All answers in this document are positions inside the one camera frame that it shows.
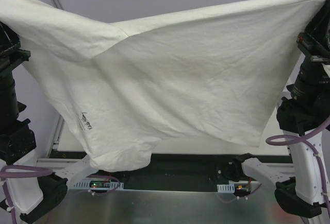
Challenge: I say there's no white t shirt red print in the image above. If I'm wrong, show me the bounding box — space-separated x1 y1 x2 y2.
1 0 325 172

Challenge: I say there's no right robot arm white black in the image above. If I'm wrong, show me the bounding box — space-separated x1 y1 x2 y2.
223 1 329 223

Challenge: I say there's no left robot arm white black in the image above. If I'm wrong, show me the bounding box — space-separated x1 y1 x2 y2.
1 23 109 223

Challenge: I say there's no aluminium front rail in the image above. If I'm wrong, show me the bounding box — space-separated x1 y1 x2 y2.
36 158 89 176

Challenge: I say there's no white slotted cable duct left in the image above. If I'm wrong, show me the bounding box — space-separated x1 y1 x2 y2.
69 179 124 190

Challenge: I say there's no white slotted cable duct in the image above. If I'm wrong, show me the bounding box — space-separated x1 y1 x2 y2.
217 183 251 194
69 179 124 190

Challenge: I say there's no white slotted cable duct right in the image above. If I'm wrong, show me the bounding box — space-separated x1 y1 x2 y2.
217 183 251 194

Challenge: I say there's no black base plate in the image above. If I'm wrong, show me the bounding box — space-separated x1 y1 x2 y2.
95 154 250 192

